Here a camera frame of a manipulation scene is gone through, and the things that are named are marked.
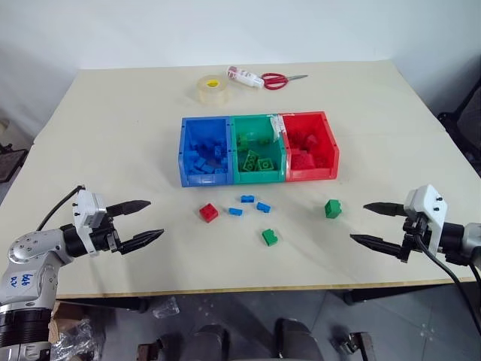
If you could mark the red plastic bin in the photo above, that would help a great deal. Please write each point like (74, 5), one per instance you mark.
(312, 175)

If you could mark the green plastic bin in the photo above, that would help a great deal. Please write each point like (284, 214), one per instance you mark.
(259, 177)

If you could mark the white glue bottle red label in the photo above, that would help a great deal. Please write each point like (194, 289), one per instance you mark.
(244, 77)

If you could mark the black mesh crate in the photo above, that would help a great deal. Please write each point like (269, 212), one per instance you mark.
(9, 163)

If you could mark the clear packing tape roll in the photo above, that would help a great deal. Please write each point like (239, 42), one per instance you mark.
(212, 92)

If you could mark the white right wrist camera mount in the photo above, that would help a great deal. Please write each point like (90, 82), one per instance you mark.
(428, 203)

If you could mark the brown metal bracket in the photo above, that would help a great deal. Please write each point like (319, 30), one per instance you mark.
(150, 351)
(355, 346)

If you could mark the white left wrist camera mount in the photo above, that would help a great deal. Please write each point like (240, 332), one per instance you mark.
(88, 210)

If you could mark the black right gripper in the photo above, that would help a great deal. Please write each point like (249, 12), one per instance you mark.
(417, 231)

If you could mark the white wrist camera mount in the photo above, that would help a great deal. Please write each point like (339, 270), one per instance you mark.
(88, 210)
(428, 203)

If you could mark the large red toy brick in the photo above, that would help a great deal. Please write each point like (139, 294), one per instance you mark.
(302, 162)

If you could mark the small blue toy brick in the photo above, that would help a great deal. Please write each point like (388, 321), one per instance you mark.
(263, 207)
(235, 212)
(247, 199)

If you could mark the dark rounded shape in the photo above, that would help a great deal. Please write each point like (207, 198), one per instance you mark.
(297, 340)
(211, 344)

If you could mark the green toy brick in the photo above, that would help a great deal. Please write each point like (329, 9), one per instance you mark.
(333, 209)
(270, 237)
(243, 141)

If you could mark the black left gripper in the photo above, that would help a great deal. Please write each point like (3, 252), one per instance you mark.
(103, 240)

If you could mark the small clear plastic bag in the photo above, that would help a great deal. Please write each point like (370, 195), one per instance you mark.
(165, 307)

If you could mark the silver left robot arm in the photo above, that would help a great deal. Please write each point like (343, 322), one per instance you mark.
(30, 248)

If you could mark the blue plastic bin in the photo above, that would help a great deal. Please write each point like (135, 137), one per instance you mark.
(204, 180)

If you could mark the green flat plate brick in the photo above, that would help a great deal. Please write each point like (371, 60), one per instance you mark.
(250, 161)
(266, 165)

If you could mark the crumpled clear tape piece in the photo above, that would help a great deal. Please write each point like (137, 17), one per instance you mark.
(277, 128)

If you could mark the black office chair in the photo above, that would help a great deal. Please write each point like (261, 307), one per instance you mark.
(467, 124)

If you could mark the cardboard box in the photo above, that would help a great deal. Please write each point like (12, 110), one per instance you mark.
(58, 312)

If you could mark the black table leg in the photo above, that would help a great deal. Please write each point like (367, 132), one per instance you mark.
(142, 304)
(349, 297)

